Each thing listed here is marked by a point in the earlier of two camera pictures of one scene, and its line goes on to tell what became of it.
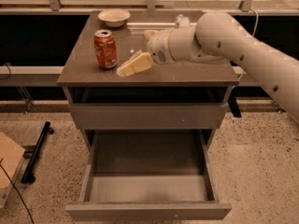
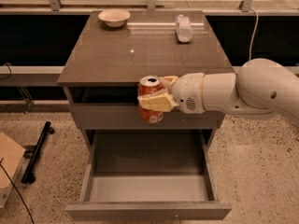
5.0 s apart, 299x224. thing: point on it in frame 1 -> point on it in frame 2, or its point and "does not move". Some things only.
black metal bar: [28, 176] does not move
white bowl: [114, 18] does not move
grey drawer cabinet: [166, 96] does not move
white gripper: [158, 48] -> [188, 91]
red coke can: [106, 49] -> [149, 84]
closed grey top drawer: [148, 116] does not move
